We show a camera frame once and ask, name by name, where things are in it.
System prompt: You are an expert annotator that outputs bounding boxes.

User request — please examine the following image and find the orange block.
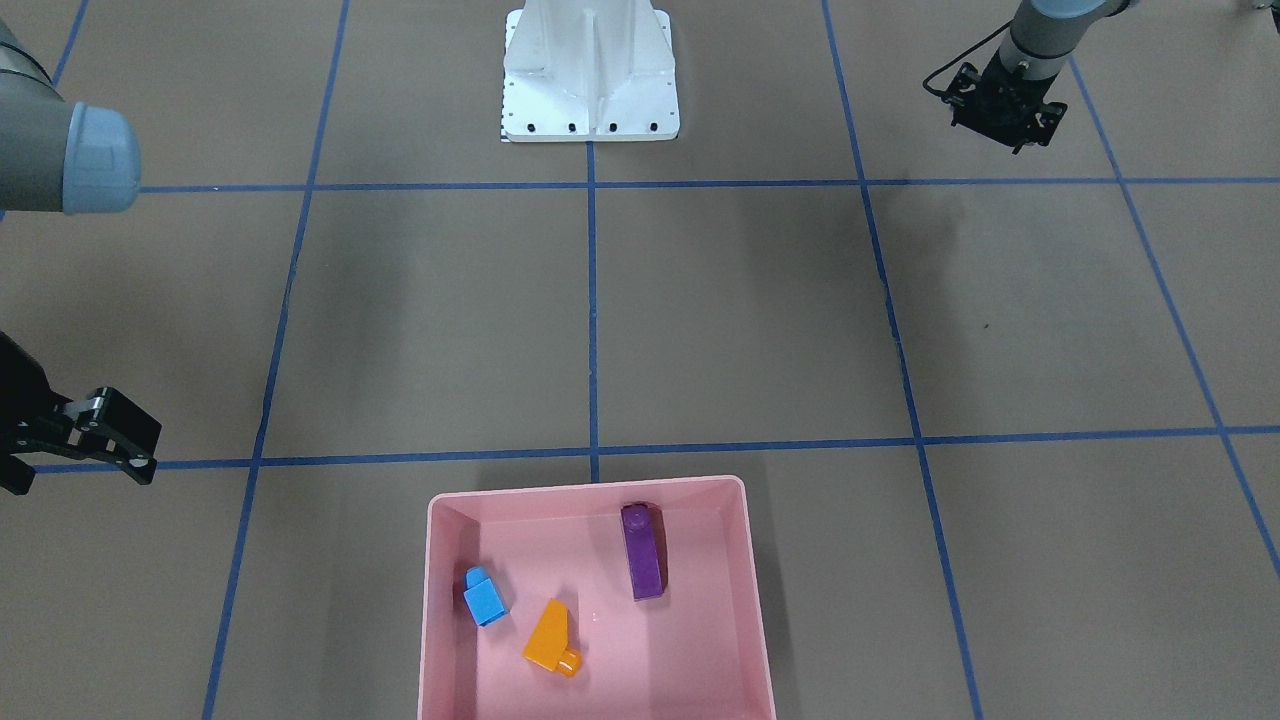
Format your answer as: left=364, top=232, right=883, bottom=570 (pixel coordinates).
left=521, top=600, right=582, bottom=678

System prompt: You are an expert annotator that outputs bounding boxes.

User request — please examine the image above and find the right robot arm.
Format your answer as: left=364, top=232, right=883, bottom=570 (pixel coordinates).
left=1, top=26, right=163, bottom=496

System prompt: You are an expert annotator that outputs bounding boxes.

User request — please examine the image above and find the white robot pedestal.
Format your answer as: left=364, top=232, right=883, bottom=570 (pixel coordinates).
left=500, top=1, right=681, bottom=143

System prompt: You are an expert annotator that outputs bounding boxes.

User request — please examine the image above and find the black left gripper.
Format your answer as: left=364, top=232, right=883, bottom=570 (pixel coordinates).
left=945, top=61, right=1069, bottom=155

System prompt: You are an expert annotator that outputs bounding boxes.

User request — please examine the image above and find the purple block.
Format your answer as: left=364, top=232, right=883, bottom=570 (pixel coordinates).
left=620, top=503, right=667, bottom=602

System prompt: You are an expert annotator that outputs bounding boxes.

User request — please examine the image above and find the pink plastic box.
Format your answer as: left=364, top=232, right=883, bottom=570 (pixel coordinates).
left=417, top=477, right=777, bottom=719

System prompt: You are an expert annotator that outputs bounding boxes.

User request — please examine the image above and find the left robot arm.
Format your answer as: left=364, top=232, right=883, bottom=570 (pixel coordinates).
left=922, top=1, right=1138, bottom=154

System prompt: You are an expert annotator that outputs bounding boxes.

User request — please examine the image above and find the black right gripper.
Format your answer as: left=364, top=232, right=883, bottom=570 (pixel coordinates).
left=1, top=333, right=163, bottom=496

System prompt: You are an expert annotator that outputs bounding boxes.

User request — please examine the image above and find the small blue block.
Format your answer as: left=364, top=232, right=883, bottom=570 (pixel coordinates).
left=463, top=566, right=509, bottom=628

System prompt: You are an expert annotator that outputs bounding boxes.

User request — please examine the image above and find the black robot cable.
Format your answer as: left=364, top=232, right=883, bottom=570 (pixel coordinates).
left=922, top=20, right=1016, bottom=101

